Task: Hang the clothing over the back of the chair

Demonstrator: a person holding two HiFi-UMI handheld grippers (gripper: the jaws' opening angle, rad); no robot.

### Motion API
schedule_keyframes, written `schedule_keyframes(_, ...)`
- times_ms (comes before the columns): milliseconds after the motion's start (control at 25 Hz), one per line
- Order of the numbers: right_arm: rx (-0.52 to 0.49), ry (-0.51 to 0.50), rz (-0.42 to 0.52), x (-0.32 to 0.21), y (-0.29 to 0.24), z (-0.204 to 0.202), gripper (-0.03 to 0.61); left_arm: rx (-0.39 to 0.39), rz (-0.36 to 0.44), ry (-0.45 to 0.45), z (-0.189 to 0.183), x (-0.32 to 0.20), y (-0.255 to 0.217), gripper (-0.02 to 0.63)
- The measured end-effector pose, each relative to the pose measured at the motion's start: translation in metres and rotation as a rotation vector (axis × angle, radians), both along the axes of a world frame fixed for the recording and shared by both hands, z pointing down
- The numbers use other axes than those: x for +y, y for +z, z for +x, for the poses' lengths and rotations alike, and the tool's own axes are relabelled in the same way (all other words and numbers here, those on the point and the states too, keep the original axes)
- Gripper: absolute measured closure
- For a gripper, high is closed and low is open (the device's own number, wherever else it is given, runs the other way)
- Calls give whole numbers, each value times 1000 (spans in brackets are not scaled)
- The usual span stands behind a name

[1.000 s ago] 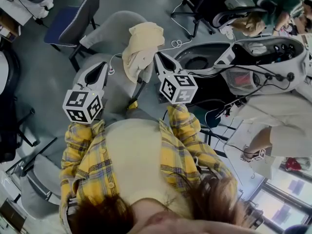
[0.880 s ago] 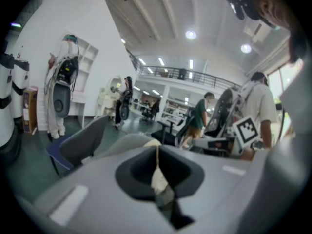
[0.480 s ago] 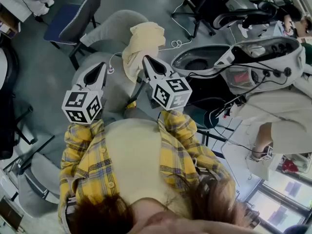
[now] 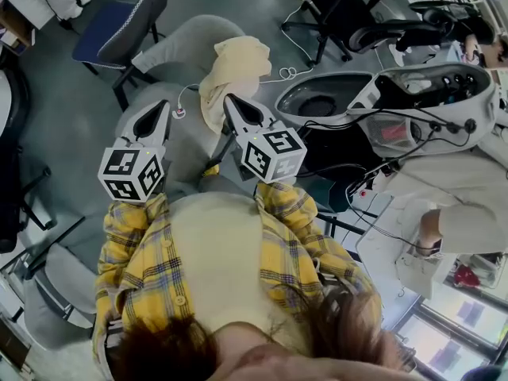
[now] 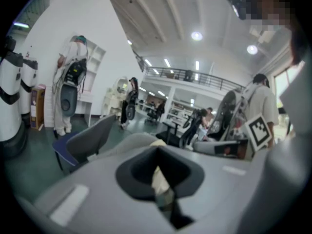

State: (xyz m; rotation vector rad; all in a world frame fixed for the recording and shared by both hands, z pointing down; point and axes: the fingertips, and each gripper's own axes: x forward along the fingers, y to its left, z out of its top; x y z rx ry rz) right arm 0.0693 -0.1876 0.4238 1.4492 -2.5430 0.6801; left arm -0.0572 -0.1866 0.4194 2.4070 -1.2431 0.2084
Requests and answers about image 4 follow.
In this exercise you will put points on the red bag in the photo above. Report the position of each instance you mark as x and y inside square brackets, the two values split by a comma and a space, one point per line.
[468, 276]

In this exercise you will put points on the cream knitted clothes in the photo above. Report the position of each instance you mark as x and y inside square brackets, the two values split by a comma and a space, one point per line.
[238, 66]

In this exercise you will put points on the blue chair with black frame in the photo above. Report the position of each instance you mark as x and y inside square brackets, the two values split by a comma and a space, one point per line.
[107, 34]

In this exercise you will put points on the white robot shell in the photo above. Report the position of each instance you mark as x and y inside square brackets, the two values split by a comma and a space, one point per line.
[4, 101]

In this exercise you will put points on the computer monitor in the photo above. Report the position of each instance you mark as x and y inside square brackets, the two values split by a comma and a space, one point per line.
[468, 316]

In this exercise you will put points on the grey upholstered chair with label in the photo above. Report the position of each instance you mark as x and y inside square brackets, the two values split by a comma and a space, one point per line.
[174, 50]

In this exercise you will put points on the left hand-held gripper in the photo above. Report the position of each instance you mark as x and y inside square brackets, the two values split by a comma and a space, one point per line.
[129, 173]

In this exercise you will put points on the dark blue bin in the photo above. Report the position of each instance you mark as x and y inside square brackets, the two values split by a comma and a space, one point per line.
[337, 193]

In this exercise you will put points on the black mesh office chair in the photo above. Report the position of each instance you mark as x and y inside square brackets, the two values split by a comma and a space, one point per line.
[397, 34]

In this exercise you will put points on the brown wooden shelf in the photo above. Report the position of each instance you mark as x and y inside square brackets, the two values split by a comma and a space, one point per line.
[16, 30]

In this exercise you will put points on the person's torso in plaid shirt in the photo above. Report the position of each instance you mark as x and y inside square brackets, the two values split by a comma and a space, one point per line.
[218, 252]

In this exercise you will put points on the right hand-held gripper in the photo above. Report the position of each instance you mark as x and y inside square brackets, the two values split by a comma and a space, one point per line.
[274, 153]

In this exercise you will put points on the person's left forearm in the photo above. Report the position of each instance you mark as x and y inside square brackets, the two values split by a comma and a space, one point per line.
[127, 224]

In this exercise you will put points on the white storage box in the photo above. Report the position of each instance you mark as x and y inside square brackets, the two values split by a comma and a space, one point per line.
[381, 244]

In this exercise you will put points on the person's right forearm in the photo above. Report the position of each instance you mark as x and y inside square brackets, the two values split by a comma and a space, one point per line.
[289, 208]

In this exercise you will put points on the person's right yellow shoe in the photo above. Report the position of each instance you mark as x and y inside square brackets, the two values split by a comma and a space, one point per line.
[210, 171]

